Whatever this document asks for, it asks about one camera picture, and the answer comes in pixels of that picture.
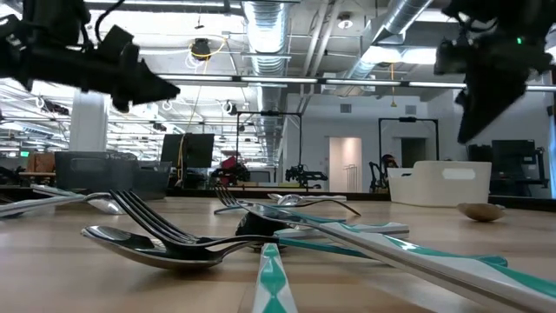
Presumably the white square column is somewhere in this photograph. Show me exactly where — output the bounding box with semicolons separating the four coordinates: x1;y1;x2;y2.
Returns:
69;89;109;153

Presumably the red machine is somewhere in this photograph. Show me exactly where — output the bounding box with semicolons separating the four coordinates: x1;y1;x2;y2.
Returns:
211;155;251;187

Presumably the dark grey plastic bin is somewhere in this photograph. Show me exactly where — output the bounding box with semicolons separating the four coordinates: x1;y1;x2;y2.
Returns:
55;150;173;201

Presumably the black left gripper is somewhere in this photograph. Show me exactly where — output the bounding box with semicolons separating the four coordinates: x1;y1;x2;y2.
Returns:
23;41;182;115

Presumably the yellow hanging cord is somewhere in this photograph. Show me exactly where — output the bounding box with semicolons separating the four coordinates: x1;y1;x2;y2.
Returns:
388;63;398;109

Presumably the black round camera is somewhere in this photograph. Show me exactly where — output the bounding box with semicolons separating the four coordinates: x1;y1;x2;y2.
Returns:
190;37;213;61

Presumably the silver ventilation duct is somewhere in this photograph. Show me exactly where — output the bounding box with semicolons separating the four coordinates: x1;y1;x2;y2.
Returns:
241;0;291;166
342;0;435;88

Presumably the bright ceiling light panel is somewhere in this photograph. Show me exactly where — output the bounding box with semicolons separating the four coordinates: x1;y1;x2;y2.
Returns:
360;45;438;66

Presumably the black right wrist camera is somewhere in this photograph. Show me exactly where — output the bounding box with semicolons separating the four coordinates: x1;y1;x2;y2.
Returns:
433;37;469;76

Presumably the black monitor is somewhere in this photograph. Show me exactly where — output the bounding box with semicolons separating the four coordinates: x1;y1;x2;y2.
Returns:
160;133;215;169

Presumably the black left camera cable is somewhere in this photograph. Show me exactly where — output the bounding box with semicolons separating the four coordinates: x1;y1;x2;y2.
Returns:
94;0;128;43

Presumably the long LED light bar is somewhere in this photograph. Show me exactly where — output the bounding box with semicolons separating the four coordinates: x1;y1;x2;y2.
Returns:
158;72;556;92

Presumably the yellow cable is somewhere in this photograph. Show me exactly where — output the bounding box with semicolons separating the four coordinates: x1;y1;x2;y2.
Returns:
175;37;229;183

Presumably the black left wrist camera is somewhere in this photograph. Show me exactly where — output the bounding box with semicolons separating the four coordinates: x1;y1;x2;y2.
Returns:
98;24;136;60

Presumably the white plastic bin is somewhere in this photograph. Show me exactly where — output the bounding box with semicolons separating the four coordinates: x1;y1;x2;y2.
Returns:
387;160;493;208

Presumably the black metal rig frame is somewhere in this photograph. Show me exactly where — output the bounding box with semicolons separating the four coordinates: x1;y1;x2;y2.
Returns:
377;116;440;193
235;110;304;192

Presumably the blue panel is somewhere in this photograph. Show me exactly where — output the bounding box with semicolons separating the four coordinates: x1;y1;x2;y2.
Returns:
547;115;556;199

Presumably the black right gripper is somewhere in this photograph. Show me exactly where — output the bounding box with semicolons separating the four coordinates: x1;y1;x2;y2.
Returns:
456;23;556;144

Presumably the black monitor cart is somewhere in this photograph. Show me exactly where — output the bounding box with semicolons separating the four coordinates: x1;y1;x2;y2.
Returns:
467;138;549;199

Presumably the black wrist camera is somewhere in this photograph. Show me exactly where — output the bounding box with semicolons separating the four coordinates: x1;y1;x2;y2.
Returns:
98;24;136;60
433;37;469;76

